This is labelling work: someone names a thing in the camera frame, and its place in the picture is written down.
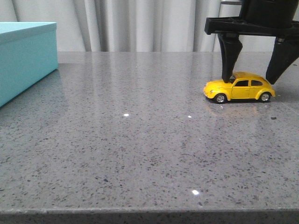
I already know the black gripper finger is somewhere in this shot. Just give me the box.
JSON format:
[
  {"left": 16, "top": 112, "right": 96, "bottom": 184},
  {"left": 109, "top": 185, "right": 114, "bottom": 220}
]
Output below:
[
  {"left": 266, "top": 36, "right": 299, "bottom": 84},
  {"left": 218, "top": 33, "right": 242, "bottom": 83}
]

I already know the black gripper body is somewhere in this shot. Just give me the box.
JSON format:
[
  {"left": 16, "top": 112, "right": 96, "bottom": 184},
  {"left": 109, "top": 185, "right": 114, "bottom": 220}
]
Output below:
[{"left": 205, "top": 0, "right": 299, "bottom": 37}]

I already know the yellow toy beetle car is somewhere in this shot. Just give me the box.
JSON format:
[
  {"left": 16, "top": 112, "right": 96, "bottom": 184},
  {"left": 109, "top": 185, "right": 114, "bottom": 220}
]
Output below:
[{"left": 203, "top": 72, "right": 276, "bottom": 104}]

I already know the turquoise blue box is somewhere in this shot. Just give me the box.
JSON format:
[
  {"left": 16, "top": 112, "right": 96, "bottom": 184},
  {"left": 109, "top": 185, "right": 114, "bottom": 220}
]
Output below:
[{"left": 0, "top": 22, "right": 58, "bottom": 105}]

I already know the grey pleated curtain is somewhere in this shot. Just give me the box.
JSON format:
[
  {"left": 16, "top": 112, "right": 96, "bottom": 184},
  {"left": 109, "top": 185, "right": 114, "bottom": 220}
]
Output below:
[{"left": 0, "top": 0, "right": 299, "bottom": 53}]

